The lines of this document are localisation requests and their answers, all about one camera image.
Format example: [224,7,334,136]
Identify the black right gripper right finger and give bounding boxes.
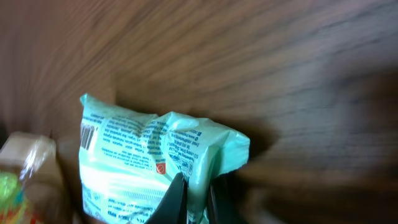
[206,176,248,224]

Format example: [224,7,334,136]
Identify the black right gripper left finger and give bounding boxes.
[146,172,188,224]

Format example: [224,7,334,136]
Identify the beige nut snack bag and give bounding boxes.
[1,132,72,223]

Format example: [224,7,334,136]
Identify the mint green snack pack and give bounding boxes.
[79,94,250,223]

